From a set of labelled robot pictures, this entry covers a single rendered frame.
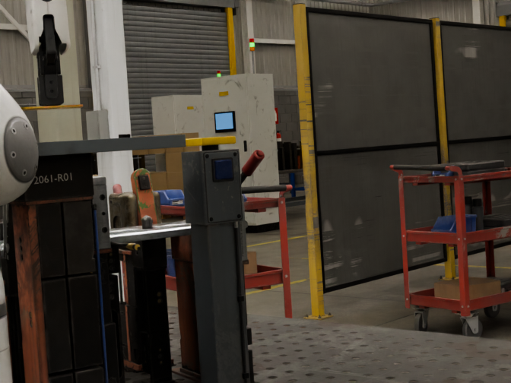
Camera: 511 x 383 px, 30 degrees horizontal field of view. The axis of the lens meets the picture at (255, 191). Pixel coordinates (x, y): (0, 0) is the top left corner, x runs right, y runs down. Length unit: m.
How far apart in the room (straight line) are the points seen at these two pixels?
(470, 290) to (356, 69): 1.94
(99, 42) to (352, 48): 1.77
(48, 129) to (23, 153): 7.96
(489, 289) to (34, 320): 4.27
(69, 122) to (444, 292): 4.62
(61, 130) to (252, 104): 3.65
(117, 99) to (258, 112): 6.37
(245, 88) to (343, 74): 5.56
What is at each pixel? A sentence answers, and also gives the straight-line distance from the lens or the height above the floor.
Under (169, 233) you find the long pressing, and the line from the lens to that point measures 1.71.
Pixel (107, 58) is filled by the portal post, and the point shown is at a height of 1.69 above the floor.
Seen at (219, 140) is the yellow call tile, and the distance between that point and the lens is 1.45.
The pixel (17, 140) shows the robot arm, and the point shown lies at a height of 1.17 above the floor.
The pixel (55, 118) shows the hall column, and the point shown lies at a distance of 8.91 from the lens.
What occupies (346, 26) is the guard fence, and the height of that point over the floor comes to 1.88.
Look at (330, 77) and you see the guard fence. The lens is 6.32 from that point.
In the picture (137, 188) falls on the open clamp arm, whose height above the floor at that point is 1.07.
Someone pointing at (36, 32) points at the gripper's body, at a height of 1.31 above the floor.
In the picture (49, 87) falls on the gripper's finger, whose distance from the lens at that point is 1.34.
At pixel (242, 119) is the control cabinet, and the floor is 1.43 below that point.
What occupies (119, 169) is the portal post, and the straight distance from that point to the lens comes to 5.76.
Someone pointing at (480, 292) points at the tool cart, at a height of 0.25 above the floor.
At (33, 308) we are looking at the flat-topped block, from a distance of 1.34.
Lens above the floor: 1.15
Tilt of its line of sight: 3 degrees down
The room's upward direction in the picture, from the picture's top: 4 degrees counter-clockwise
